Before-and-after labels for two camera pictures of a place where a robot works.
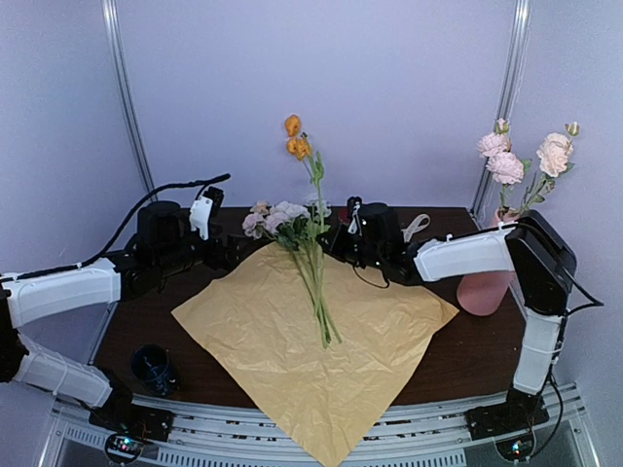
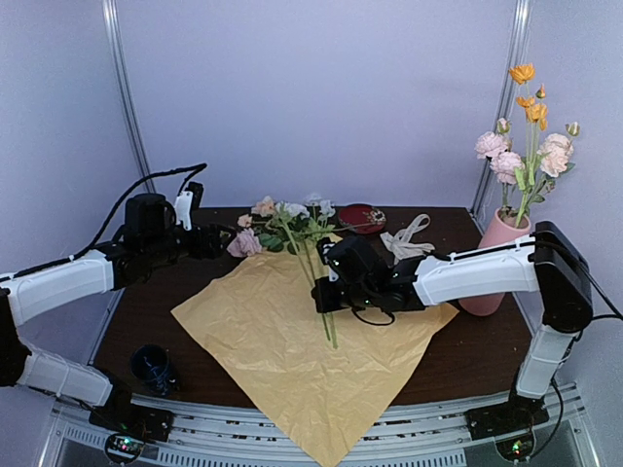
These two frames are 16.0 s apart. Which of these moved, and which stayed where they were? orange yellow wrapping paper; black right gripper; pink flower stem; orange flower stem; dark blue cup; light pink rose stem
Moved: orange flower stem; black right gripper
Stayed: light pink rose stem; orange yellow wrapping paper; pink flower stem; dark blue cup
